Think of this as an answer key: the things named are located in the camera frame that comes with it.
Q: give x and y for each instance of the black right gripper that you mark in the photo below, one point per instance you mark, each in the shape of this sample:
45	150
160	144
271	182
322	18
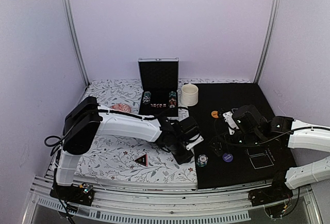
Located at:
218	140

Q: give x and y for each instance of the white ceramic cup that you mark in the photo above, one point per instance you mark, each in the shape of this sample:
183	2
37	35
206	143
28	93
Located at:
189	95

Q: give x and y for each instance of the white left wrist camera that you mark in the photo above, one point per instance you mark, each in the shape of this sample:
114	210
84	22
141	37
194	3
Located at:
190	145

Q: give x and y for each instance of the row of red dice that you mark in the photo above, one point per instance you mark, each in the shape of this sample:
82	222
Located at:
158	105

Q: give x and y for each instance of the purple small blind button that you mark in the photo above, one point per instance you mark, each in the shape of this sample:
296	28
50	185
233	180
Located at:
227	157

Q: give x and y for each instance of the orange big blind button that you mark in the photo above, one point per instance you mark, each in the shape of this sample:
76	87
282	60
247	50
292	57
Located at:
215	114

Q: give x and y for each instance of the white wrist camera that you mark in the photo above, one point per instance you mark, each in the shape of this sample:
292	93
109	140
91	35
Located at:
232	127
190	145

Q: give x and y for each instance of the red patterned bowl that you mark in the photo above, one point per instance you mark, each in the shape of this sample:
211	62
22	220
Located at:
121	107

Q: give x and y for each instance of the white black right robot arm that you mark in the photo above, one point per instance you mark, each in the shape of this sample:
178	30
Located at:
248	128

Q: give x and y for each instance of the left aluminium frame post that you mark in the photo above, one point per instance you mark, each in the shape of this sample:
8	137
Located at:
75	42

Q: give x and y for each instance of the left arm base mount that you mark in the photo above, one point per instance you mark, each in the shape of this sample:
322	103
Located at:
82	194

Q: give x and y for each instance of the blue green moved chip stack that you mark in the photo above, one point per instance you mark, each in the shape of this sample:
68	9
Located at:
202	160

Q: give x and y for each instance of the red triangular all-in marker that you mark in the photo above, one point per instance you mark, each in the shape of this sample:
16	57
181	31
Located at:
142	160

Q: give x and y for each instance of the aluminium poker chip case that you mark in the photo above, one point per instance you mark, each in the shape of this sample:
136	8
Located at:
160	77

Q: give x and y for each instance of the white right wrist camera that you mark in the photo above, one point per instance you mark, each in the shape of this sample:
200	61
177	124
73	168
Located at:
232	127

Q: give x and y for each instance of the black poker mat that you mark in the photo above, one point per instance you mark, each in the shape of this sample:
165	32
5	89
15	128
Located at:
248	165

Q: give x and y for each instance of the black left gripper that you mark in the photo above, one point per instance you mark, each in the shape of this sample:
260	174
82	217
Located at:
182	160

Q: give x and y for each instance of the right aluminium frame post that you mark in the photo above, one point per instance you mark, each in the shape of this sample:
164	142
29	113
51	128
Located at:
267	40

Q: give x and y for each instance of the red black chip stack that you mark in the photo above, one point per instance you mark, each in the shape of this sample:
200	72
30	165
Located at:
172	99

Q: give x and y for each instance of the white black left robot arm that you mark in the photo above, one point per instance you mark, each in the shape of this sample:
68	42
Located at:
89	119

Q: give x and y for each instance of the floral table cloth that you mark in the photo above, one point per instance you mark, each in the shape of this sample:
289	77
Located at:
112	157

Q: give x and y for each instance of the aluminium frame post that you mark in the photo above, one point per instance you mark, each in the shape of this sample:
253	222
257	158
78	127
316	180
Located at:
75	42
267	40

